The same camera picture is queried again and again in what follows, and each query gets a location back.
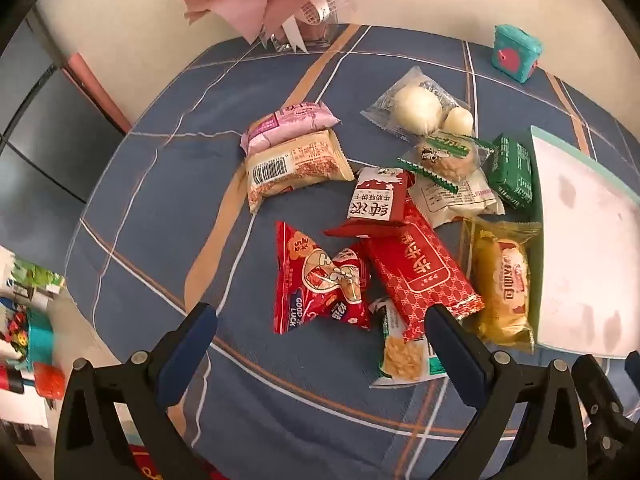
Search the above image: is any clear green-striped cookie packet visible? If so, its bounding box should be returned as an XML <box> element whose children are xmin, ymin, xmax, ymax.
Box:
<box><xmin>397</xmin><ymin>130</ymin><xmax>496</xmax><ymax>195</ymax></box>

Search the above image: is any white snack packet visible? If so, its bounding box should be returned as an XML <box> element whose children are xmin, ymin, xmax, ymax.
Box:
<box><xmin>407</xmin><ymin>167</ymin><xmax>506</xmax><ymax>228</ymax></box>

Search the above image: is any orange red container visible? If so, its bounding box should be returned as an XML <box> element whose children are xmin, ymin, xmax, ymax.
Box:
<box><xmin>32</xmin><ymin>362</ymin><xmax>67</xmax><ymax>401</ymax></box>

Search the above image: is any yellow bread packet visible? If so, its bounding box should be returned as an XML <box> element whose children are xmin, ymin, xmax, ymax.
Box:
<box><xmin>460</xmin><ymin>217</ymin><xmax>543</xmax><ymax>353</ymax></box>

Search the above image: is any beige barcode bread packet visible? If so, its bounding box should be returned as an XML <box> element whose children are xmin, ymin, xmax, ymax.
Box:
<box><xmin>245</xmin><ymin>129</ymin><xmax>356</xmax><ymax>215</ymax></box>

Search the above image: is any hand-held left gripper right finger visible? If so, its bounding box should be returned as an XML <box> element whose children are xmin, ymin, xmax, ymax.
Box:
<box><xmin>422</xmin><ymin>304</ymin><xmax>588</xmax><ymax>480</ymax></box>

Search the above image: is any dark red biscuit packet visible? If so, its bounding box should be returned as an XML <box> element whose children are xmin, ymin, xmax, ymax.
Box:
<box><xmin>324</xmin><ymin>166</ymin><xmax>416</xmax><ymax>238</ymax></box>

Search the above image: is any green white cereal bar packet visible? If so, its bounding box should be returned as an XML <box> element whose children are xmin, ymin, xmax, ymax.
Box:
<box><xmin>369</xmin><ymin>297</ymin><xmax>448</xmax><ymax>388</ymax></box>

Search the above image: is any pink board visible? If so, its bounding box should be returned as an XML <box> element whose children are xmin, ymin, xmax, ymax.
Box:
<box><xmin>65</xmin><ymin>52</ymin><xmax>133</xmax><ymax>136</ymax></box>

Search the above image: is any teal box with pink heart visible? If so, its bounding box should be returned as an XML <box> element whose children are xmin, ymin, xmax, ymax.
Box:
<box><xmin>491</xmin><ymin>24</ymin><xmax>543</xmax><ymax>84</ymax></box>

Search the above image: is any blue plaid tablecloth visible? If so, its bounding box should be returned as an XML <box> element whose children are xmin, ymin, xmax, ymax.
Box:
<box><xmin>65</xmin><ymin>24</ymin><xmax>640</xmax><ymax>480</ymax></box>

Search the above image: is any green snack packet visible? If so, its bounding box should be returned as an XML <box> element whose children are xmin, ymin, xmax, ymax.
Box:
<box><xmin>486</xmin><ymin>133</ymin><xmax>537</xmax><ymax>211</ymax></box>

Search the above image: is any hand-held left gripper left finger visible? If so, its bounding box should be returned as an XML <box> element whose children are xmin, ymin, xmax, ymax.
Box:
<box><xmin>54</xmin><ymin>302</ymin><xmax>219</xmax><ymax>480</ymax></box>

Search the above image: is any clear glass vase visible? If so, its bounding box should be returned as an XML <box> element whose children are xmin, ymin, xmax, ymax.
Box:
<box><xmin>260</xmin><ymin>0</ymin><xmax>356</xmax><ymax>53</ymax></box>

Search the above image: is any long red patterned packet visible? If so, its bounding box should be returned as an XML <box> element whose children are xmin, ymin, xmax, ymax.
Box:
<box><xmin>360</xmin><ymin>200</ymin><xmax>485</xmax><ymax>343</ymax></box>

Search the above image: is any red cartoon snack packet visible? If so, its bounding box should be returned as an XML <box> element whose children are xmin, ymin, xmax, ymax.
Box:
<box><xmin>272</xmin><ymin>221</ymin><xmax>373</xmax><ymax>335</ymax></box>

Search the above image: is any grey refrigerator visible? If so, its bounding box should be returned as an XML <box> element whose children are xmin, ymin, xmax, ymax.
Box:
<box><xmin>0</xmin><ymin>10</ymin><xmax>126</xmax><ymax>206</ymax></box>

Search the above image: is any clear packet of white buns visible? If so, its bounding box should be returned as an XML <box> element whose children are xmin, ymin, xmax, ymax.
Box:
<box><xmin>361</xmin><ymin>66</ymin><xmax>475</xmax><ymax>142</ymax></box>

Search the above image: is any teal container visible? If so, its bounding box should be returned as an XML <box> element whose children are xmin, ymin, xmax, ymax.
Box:
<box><xmin>25</xmin><ymin>307</ymin><xmax>55</xmax><ymax>371</ymax></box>

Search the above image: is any white tray with green rim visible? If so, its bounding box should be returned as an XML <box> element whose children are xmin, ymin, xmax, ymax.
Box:
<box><xmin>527</xmin><ymin>125</ymin><xmax>640</xmax><ymax>360</ymax></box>

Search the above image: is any pink snack packet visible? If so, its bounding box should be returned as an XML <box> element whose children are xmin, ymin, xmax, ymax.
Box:
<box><xmin>240</xmin><ymin>101</ymin><xmax>341</xmax><ymax>156</ymax></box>

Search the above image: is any colourful printed box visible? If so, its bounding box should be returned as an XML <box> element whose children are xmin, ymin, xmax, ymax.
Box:
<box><xmin>0</xmin><ymin>246</ymin><xmax>67</xmax><ymax>311</ymax></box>

